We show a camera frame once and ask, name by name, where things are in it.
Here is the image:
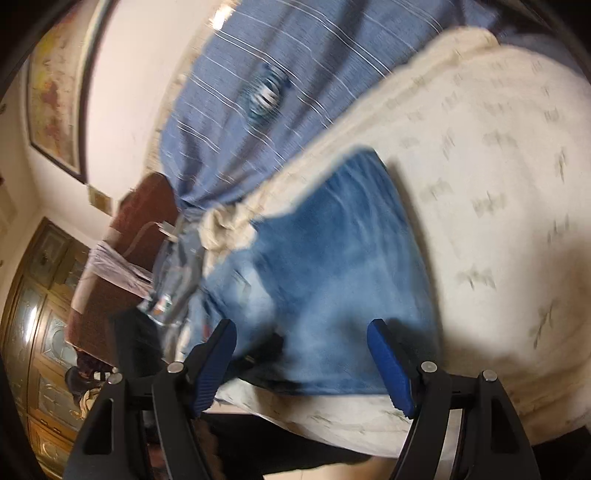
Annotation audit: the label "faded blue denim pants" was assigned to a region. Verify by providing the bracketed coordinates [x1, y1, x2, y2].
[185, 147, 441, 398]

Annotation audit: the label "cream leaf print bed sheet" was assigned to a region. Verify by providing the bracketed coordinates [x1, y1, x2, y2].
[198, 28, 591, 457]

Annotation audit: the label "carved wooden wardrobe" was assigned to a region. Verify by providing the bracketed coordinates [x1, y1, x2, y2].
[0, 217, 112, 478]

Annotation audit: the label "dark framed wall map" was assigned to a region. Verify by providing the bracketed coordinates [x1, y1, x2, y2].
[27, 0, 116, 185]

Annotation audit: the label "person's dark clothing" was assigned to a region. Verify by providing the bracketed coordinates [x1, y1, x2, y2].
[143, 406, 370, 480]

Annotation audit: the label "small wall picture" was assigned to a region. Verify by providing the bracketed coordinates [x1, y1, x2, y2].
[87, 187, 114, 215]

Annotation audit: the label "brown headboard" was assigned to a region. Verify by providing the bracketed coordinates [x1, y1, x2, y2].
[69, 173, 183, 352]

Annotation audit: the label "white charger cable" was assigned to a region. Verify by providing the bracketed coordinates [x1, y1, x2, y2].
[127, 222, 162, 259]

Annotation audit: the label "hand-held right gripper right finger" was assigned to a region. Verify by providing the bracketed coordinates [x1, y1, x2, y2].
[367, 318, 542, 480]

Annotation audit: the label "pink striped cloth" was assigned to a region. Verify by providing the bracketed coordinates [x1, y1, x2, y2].
[90, 244, 153, 296]

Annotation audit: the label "blue plaid quilt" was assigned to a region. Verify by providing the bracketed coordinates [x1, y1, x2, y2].
[159, 0, 504, 213]

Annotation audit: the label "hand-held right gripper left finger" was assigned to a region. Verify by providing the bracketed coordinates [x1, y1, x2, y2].
[62, 318, 238, 480]

